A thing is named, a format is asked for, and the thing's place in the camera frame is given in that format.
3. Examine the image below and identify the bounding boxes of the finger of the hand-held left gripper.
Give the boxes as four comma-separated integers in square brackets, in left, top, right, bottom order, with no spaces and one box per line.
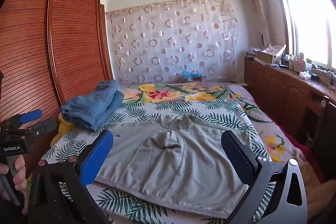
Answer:
[14,119,58,138]
[3,109,43,130]

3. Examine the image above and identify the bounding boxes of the dark red cloth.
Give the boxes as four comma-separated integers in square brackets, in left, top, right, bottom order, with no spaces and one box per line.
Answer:
[283,132,326,182]

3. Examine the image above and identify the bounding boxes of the grey-green pants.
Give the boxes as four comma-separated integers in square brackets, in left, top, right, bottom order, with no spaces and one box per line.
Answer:
[95,114,259,219]

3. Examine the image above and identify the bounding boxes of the leaf print bed sheet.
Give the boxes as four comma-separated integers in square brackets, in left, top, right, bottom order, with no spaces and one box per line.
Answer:
[39,101,273,224]

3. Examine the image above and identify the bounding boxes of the yellow cloth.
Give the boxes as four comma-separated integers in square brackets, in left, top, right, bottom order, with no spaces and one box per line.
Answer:
[51,112,76,146]

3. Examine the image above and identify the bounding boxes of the circle patterned curtain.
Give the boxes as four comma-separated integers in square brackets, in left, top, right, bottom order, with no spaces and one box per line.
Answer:
[105,0,240,84]

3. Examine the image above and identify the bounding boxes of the blue plastic bag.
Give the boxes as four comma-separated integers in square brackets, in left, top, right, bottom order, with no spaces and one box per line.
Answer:
[182,70,202,82]

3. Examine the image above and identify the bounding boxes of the person's left hand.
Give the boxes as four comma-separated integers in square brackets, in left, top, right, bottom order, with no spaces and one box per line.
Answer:
[0,154,27,199]

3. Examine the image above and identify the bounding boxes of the cardboard box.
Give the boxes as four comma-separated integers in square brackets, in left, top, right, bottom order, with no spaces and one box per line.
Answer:
[256,44,287,64]

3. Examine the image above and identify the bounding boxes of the pale plastic bottle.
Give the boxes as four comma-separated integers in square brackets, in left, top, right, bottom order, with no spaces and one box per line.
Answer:
[297,53,307,72]

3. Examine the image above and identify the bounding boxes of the wooden side cabinet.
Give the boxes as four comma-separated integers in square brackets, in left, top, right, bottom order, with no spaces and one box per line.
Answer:
[244,57,336,182]

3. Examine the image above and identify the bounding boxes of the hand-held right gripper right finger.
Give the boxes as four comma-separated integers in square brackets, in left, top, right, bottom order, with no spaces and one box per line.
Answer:
[221,130,308,224]

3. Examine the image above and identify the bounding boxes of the floral blanket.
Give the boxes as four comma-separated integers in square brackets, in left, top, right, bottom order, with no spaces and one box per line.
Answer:
[119,82,305,163]

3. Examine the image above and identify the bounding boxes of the folded blue jeans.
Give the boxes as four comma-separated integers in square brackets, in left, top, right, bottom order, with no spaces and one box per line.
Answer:
[61,80,125,132]

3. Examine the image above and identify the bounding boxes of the window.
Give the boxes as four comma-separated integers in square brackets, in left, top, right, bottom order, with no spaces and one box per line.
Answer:
[268,0,336,73]

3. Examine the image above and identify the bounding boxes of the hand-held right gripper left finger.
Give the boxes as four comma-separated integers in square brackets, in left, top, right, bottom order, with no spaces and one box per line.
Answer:
[28,130,114,224]

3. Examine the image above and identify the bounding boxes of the wooden slatted wardrobe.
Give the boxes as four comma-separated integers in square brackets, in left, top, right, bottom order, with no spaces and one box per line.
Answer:
[0,0,114,177]

